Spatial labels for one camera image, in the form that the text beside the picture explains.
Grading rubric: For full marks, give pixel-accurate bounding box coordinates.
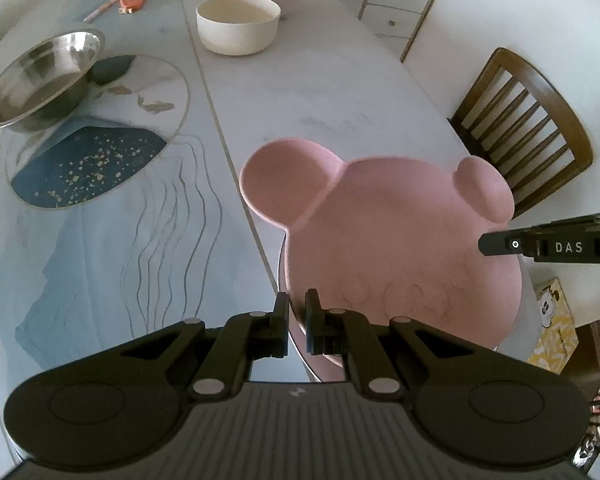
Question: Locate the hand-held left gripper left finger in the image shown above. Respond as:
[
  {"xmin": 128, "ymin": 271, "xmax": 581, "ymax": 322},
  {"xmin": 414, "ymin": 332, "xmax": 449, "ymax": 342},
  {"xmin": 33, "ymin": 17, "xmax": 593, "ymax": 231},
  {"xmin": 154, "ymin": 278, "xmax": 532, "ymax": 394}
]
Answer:
[{"xmin": 120, "ymin": 291, "xmax": 292, "ymax": 401}]

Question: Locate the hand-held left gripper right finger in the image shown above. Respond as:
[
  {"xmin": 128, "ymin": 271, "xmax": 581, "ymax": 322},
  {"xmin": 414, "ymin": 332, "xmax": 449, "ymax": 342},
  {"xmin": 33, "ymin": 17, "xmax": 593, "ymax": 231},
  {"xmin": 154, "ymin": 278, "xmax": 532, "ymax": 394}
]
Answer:
[{"xmin": 305, "ymin": 288, "xmax": 473, "ymax": 401}]

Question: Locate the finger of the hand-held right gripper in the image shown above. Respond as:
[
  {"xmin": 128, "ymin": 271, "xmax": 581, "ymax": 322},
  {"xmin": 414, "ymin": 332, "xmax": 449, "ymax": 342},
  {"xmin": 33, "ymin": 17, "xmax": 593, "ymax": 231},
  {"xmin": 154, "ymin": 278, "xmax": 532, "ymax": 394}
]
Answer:
[{"xmin": 478, "ymin": 227, "xmax": 537, "ymax": 261}]

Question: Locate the large white plate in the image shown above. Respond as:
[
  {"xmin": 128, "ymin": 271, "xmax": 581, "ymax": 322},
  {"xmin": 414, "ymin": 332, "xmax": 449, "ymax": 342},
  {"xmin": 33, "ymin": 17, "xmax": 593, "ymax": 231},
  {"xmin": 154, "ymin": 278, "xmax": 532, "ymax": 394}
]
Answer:
[{"xmin": 277, "ymin": 240, "xmax": 538, "ymax": 386}]

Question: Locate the pink bear-shaped plate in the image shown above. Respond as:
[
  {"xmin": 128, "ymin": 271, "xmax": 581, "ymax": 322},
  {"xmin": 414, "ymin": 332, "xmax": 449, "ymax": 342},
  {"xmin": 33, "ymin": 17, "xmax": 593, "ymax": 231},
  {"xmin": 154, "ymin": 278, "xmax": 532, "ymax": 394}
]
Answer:
[{"xmin": 239, "ymin": 136, "xmax": 523, "ymax": 383}]

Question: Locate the cream ceramic bowl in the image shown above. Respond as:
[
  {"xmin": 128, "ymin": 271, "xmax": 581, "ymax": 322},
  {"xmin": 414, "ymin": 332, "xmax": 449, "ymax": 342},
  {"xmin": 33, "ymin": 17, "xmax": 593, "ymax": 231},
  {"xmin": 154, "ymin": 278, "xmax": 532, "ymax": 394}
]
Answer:
[{"xmin": 196, "ymin": 0, "xmax": 282, "ymax": 56}]

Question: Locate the large stainless steel bowl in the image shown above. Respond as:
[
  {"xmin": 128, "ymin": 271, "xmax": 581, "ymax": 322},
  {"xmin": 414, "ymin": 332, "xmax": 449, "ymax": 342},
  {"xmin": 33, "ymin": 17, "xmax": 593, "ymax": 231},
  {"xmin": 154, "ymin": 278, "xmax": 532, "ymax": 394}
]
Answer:
[{"xmin": 0, "ymin": 30, "xmax": 106, "ymax": 133}]

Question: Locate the yellow cartoon print bag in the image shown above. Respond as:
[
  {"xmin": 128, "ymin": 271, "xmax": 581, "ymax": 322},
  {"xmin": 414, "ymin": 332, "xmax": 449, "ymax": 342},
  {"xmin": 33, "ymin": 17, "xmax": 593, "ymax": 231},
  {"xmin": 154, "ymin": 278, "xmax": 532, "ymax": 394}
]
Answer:
[{"xmin": 526, "ymin": 277, "xmax": 581, "ymax": 375}]

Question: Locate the wooden slatted chair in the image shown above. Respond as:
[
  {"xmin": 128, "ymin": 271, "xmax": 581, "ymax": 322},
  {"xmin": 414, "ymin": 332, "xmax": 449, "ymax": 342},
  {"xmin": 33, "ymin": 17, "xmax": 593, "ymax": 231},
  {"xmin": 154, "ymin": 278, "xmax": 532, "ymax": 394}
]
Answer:
[{"xmin": 447, "ymin": 47, "xmax": 593, "ymax": 221}]

